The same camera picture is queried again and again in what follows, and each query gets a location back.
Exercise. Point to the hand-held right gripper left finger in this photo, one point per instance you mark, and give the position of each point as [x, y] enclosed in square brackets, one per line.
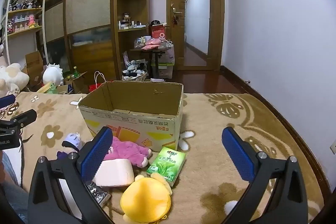
[97, 150]

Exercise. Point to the green tissue pack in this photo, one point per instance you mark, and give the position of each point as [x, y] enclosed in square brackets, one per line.
[166, 163]

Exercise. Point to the small dark folding table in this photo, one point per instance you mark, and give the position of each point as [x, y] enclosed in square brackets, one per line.
[157, 52]

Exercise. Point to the clear storage bin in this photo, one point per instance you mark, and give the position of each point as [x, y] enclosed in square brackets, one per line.
[165, 70]

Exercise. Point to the yellow round plush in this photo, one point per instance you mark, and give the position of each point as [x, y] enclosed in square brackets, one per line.
[144, 199]

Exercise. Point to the person's leg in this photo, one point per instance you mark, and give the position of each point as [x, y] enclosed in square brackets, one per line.
[13, 187]

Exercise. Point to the striped plush toy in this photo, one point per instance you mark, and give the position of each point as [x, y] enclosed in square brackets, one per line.
[135, 65]

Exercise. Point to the printed cardboard box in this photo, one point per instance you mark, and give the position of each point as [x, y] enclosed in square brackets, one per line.
[147, 132]

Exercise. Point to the pink packets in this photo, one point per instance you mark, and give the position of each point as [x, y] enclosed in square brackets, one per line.
[152, 44]

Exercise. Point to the white plastic bag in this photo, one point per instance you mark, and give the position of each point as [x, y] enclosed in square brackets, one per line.
[169, 54]

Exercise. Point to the black cap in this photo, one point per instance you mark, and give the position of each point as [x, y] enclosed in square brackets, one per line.
[155, 23]

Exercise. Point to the plain cardboard box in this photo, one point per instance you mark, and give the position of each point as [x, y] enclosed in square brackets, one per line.
[34, 66]

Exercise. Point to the wooden corner shelf unit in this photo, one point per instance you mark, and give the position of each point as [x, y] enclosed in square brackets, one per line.
[131, 3]

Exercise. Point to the large cream plush toy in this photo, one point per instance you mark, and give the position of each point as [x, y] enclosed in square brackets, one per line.
[11, 77]

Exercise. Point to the pink plush bear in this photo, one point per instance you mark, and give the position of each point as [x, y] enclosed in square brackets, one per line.
[126, 151]

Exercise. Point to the wooden sliding-door wardrobe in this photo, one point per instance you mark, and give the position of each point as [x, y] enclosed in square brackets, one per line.
[84, 14]

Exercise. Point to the red gift box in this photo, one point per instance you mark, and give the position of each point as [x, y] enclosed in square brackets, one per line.
[157, 31]

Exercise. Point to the wooden door with glass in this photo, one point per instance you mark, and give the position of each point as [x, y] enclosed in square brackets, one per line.
[195, 16]

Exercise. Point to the green bottle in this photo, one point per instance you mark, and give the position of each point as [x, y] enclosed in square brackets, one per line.
[75, 71]

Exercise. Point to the yellow wall shelf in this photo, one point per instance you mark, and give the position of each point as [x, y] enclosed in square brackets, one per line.
[26, 29]

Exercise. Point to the row of small figurines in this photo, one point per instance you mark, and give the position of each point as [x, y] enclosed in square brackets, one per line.
[23, 5]

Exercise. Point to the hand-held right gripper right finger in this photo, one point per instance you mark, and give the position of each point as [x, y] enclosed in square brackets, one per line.
[237, 150]

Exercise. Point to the white wall socket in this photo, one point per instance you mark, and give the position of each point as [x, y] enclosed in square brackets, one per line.
[332, 148]

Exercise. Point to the red paper bag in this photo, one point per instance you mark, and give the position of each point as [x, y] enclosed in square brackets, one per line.
[95, 87]

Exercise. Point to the pink figure toy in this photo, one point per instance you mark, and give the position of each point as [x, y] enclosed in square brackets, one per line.
[32, 20]

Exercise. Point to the white round plush toy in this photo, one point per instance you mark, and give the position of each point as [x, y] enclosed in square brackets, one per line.
[52, 75]

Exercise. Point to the green frog toy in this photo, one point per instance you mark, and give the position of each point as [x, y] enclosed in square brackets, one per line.
[53, 87]

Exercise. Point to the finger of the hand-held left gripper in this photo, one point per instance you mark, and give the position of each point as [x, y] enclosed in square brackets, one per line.
[22, 117]
[7, 100]

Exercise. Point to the papers on floor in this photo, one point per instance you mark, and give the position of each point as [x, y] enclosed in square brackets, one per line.
[157, 80]

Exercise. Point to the white-haired purple plush doll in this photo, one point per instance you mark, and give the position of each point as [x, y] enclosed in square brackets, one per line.
[72, 140]

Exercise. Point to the beige floral blanket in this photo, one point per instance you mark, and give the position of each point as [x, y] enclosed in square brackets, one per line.
[215, 161]

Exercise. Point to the open cardboard box with bottles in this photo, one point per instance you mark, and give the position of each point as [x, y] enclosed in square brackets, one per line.
[77, 83]

